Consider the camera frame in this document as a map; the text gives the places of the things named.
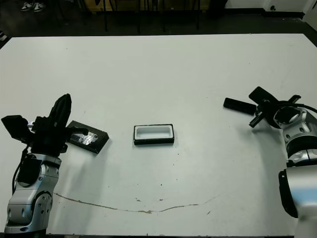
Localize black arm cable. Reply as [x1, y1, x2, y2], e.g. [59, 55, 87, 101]
[279, 100, 317, 112]
[11, 146, 28, 196]

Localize white sneakers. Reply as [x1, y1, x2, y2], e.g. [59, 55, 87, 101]
[21, 1, 47, 12]

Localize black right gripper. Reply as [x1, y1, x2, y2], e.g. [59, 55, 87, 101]
[249, 95, 302, 128]

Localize black box base white insert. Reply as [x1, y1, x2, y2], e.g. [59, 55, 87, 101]
[133, 123, 175, 146]

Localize black slim camera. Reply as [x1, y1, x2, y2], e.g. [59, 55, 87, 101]
[223, 97, 257, 115]

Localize black visitor chair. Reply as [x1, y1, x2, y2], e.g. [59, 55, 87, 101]
[103, 0, 142, 34]

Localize black box lid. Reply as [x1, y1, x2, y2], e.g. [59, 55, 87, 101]
[66, 120, 110, 155]

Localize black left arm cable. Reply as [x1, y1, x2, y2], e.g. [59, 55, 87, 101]
[11, 146, 28, 196]

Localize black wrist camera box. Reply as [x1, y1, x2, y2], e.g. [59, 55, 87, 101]
[1, 114, 32, 145]
[248, 86, 276, 105]

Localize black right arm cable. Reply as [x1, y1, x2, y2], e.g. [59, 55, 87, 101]
[279, 100, 317, 112]

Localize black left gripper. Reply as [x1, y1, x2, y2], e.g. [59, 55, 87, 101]
[28, 94, 89, 156]

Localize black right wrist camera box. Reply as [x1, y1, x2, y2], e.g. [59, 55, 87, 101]
[248, 86, 276, 105]

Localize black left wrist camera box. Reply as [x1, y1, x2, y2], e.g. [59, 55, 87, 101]
[1, 114, 32, 145]

